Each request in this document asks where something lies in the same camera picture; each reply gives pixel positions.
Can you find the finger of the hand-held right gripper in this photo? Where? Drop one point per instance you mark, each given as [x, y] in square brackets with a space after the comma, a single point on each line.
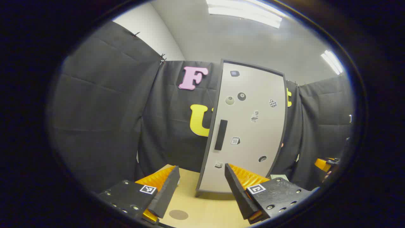
[321, 164]

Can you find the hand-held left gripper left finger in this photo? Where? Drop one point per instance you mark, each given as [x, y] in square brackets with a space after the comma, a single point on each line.
[164, 196]

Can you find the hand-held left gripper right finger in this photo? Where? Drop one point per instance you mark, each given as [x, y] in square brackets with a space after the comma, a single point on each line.
[240, 196]

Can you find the round brown coaster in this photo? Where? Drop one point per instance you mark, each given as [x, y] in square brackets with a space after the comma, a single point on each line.
[178, 215]

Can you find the dark grey cabinet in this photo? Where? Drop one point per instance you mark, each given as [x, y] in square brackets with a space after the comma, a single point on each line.
[210, 133]

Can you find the black backdrop cloth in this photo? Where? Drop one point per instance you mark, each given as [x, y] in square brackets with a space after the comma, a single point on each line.
[104, 110]

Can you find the small metal cloth clip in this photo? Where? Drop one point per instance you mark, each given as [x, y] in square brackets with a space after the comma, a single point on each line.
[136, 34]
[163, 59]

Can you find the long ceiling light panel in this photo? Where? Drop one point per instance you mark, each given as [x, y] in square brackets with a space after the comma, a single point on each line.
[243, 14]

